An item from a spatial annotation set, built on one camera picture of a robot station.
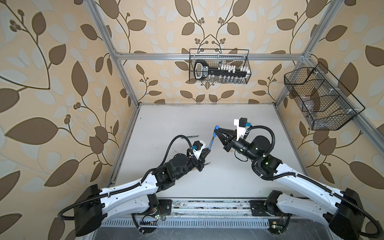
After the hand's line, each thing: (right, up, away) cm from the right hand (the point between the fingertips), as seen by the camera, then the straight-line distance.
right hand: (216, 131), depth 65 cm
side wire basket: (+55, +14, +9) cm, 58 cm away
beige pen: (-2, -22, +25) cm, 33 cm away
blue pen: (-2, -6, +5) cm, 8 cm away
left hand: (-2, -9, +5) cm, 11 cm away
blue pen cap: (0, +2, 0) cm, 2 cm away
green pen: (-12, -7, +37) cm, 40 cm away
